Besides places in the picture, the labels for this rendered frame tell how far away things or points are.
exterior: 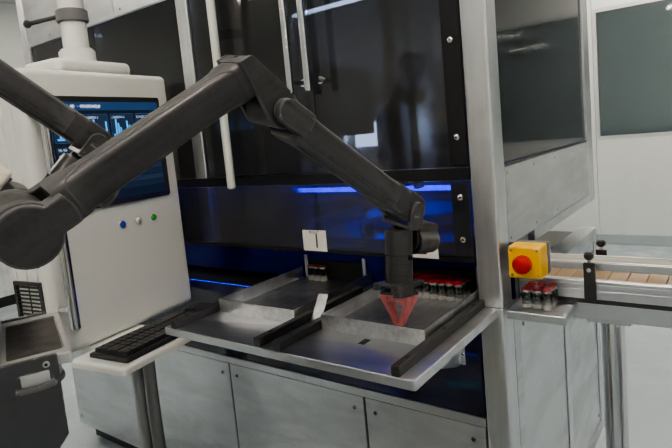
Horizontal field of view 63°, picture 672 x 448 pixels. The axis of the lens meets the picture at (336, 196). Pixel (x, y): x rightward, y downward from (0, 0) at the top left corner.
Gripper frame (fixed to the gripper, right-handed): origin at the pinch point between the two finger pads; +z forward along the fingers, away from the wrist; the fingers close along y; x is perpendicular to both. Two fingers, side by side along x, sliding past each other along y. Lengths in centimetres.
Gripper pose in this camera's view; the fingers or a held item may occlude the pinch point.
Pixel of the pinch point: (399, 325)
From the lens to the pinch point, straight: 116.2
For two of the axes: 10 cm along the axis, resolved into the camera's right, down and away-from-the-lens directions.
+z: 0.1, 10.0, -0.1
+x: -8.0, 0.1, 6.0
